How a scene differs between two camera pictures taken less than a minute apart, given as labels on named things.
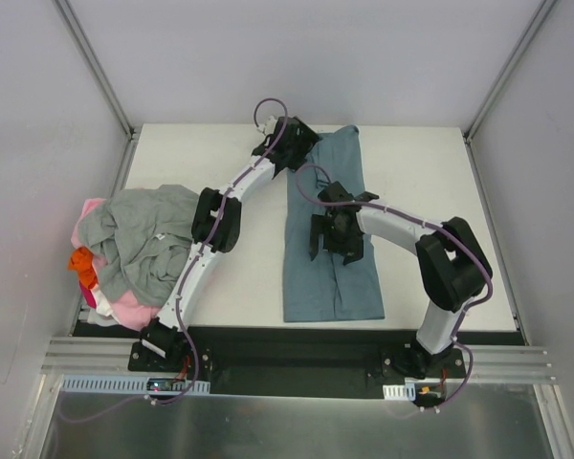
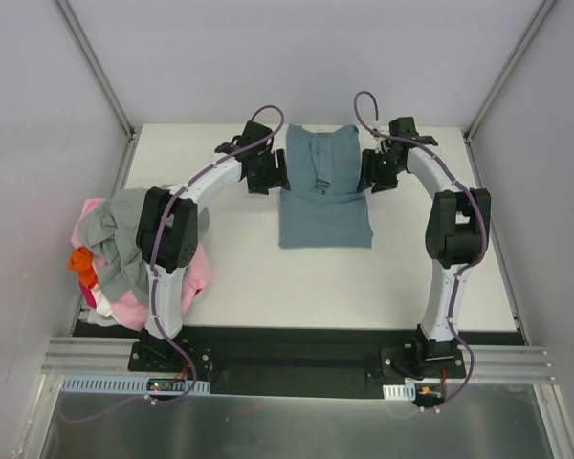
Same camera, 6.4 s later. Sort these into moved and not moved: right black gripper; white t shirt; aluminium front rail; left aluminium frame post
Moved: right black gripper
Not moved: left aluminium frame post; white t shirt; aluminium front rail
